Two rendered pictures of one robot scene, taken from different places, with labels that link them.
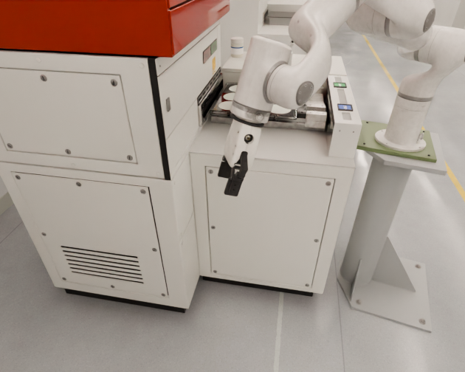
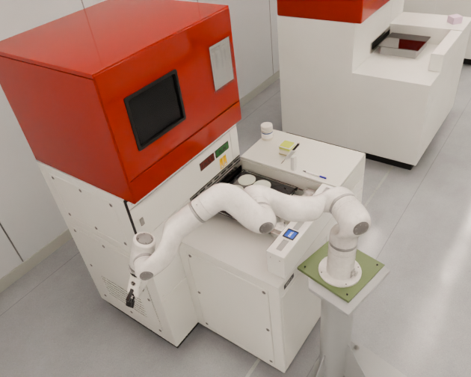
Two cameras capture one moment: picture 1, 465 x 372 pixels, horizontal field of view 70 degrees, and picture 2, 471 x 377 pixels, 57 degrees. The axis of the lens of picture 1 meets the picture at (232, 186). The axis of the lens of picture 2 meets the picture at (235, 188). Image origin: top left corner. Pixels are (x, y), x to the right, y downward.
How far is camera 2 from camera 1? 1.32 m
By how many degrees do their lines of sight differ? 24
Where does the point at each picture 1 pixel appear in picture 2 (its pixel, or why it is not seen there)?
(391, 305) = not seen: outside the picture
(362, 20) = not seen: hidden behind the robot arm
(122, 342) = (129, 354)
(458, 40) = (347, 220)
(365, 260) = (328, 358)
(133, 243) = not seen: hidden behind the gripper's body
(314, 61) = (149, 262)
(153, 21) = (122, 185)
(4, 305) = (72, 299)
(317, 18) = (167, 232)
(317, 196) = (259, 298)
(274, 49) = (137, 247)
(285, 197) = (238, 290)
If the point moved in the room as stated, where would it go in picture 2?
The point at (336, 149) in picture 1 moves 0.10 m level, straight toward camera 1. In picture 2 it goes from (271, 268) to (256, 281)
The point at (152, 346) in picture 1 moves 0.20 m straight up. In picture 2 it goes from (146, 365) to (137, 346)
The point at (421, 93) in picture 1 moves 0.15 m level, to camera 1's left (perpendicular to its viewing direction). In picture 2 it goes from (336, 244) to (302, 236)
